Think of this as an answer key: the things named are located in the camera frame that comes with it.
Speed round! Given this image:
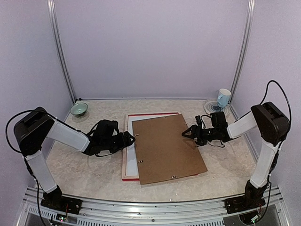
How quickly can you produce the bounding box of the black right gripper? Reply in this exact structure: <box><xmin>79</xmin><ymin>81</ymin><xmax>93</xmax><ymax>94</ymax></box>
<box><xmin>182</xmin><ymin>125</ymin><xmax>219</xmax><ymax>147</ymax></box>

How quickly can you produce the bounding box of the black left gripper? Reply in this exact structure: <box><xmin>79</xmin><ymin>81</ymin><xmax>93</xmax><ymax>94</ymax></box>
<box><xmin>101</xmin><ymin>131</ymin><xmax>136</xmax><ymax>153</ymax></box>

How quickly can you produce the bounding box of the cat and books photo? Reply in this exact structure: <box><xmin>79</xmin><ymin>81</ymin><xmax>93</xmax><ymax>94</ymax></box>
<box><xmin>121</xmin><ymin>112</ymin><xmax>180</xmax><ymax>181</ymax></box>

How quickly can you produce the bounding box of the brown frame backing board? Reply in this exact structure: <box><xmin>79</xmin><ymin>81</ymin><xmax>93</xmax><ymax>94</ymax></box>
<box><xmin>131</xmin><ymin>113</ymin><xmax>209</xmax><ymax>186</ymax></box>

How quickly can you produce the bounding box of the red wooden picture frame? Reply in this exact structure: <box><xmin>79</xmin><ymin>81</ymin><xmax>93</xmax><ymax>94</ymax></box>
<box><xmin>121</xmin><ymin>112</ymin><xmax>205</xmax><ymax>182</ymax></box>

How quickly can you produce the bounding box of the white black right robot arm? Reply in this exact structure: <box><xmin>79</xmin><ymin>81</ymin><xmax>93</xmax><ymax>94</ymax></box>
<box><xmin>182</xmin><ymin>99</ymin><xmax>292</xmax><ymax>209</ymax></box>

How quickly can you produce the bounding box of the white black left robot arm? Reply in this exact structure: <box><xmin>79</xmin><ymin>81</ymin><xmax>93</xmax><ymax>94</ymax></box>
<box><xmin>5</xmin><ymin>107</ymin><xmax>135</xmax><ymax>210</ymax></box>

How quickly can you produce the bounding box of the round swirl pattern plate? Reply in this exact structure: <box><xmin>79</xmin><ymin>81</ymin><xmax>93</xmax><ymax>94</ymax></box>
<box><xmin>203</xmin><ymin>99</ymin><xmax>230</xmax><ymax>117</ymax></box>

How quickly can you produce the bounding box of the light blue ceramic mug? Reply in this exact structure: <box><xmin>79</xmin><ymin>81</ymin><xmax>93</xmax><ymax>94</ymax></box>
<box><xmin>217</xmin><ymin>89</ymin><xmax>231</xmax><ymax>108</ymax></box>

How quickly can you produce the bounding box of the green ceramic bowl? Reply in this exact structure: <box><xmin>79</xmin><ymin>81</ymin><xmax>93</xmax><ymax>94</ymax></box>
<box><xmin>70</xmin><ymin>103</ymin><xmax>88</xmax><ymax>117</ymax></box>

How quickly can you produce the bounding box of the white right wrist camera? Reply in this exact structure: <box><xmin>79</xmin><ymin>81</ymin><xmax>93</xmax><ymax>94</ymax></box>
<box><xmin>195</xmin><ymin>115</ymin><xmax>204</xmax><ymax>129</ymax></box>

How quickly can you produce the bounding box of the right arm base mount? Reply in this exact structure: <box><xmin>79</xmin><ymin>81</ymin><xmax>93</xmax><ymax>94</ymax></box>
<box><xmin>224</xmin><ymin>181</ymin><xmax>268</xmax><ymax>214</ymax></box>

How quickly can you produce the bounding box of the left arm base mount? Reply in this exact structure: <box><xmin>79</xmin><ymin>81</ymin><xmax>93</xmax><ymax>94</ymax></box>
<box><xmin>41</xmin><ymin>193</ymin><xmax>82</xmax><ymax>215</ymax></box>

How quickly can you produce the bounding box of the aluminium enclosure frame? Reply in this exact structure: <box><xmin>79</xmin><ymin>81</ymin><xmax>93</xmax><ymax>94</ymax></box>
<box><xmin>22</xmin><ymin>0</ymin><xmax>289</xmax><ymax>226</ymax></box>

